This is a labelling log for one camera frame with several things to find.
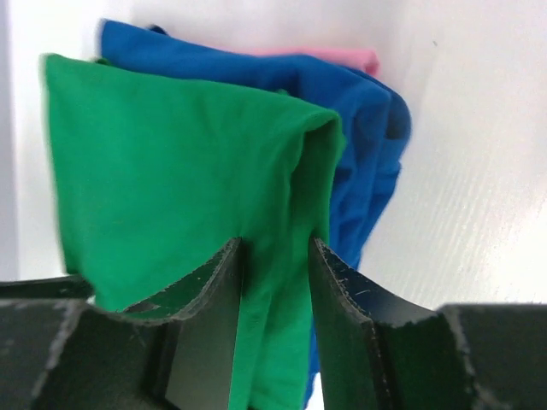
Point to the blue t shirt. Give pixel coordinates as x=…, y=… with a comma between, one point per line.
x=363, y=149

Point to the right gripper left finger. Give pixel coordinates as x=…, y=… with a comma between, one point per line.
x=173, y=350

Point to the green t shirt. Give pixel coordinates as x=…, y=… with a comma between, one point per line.
x=153, y=175

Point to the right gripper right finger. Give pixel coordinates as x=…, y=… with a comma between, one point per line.
x=379, y=351

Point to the pink t shirt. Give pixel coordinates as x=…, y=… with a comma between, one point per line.
x=364, y=60

